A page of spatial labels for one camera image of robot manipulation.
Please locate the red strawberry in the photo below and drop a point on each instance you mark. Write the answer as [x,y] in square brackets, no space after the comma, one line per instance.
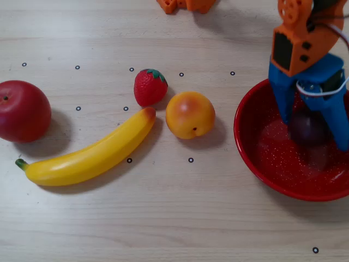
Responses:
[148,88]

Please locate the yellow banana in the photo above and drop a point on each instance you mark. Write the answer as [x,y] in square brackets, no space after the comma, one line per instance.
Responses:
[87,158]

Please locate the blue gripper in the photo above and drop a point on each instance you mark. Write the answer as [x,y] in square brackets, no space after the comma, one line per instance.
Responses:
[313,73]

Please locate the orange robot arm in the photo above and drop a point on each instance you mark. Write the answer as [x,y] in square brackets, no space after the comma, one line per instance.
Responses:
[300,35]

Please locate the red speckled enamel bowl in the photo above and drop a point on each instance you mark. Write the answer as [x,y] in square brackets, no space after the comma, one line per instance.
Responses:
[278,163]

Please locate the dark purple plum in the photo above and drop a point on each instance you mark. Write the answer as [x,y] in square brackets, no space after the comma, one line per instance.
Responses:
[308,128]

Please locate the red apple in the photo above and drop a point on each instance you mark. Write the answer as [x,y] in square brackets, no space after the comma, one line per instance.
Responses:
[23,112]

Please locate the yellow orange peach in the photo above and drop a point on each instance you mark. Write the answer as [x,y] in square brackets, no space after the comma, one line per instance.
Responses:
[189,114]

